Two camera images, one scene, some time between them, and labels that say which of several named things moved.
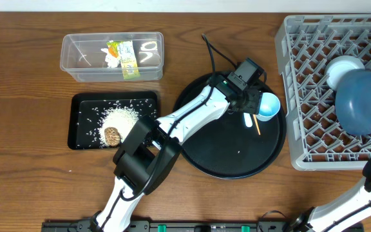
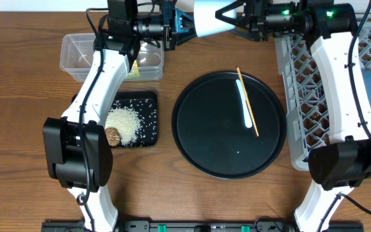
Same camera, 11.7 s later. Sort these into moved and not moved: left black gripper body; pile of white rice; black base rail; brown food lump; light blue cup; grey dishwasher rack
Moved: left black gripper body; light blue cup
Not moved: black base rail; grey dishwasher rack; pile of white rice; brown food lump
